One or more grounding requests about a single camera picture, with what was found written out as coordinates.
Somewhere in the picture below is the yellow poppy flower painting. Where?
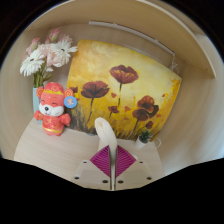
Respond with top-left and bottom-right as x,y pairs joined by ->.
65,39 -> 183,141

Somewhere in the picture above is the pink and white flower bouquet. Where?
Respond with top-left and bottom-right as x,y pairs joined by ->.
19,28 -> 78,88

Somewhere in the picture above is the small plant in white pot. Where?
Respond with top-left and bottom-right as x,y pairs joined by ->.
134,129 -> 153,149

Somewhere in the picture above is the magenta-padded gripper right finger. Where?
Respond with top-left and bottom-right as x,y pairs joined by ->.
114,144 -> 154,191

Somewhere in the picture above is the cream towel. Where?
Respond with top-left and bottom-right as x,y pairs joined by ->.
94,116 -> 139,191

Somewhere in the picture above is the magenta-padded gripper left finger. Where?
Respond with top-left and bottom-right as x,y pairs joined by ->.
73,144 -> 113,191

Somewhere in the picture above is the red plush mouse toy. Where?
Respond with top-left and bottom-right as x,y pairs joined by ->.
33,81 -> 79,137

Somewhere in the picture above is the light blue vase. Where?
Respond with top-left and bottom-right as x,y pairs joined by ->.
32,87 -> 44,125

